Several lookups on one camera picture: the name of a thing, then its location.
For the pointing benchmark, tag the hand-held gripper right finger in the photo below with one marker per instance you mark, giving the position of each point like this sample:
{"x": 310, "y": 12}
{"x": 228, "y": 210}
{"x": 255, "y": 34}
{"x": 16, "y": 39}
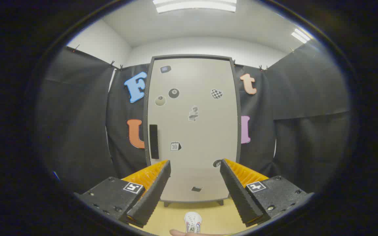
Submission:
{"x": 238, "y": 196}

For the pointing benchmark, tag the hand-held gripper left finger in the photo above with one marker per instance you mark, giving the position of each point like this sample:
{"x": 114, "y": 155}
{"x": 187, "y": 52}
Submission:
{"x": 153, "y": 196}

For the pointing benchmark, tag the white sneaker shoe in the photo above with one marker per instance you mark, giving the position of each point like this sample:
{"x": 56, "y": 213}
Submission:
{"x": 193, "y": 221}

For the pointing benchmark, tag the grey shoe cabinet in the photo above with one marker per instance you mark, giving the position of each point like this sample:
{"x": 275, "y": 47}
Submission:
{"x": 192, "y": 56}

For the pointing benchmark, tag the black backdrop cloth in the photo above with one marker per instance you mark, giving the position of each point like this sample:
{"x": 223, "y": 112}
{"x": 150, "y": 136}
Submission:
{"x": 307, "y": 98}

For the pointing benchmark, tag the small ceiling light panel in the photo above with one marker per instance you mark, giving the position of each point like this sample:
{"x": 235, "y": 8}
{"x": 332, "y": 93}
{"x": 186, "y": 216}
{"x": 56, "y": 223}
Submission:
{"x": 300, "y": 35}

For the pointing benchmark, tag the large ceiling light panel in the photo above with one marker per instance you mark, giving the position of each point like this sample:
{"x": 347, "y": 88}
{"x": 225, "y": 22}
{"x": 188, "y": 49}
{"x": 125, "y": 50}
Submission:
{"x": 195, "y": 6}

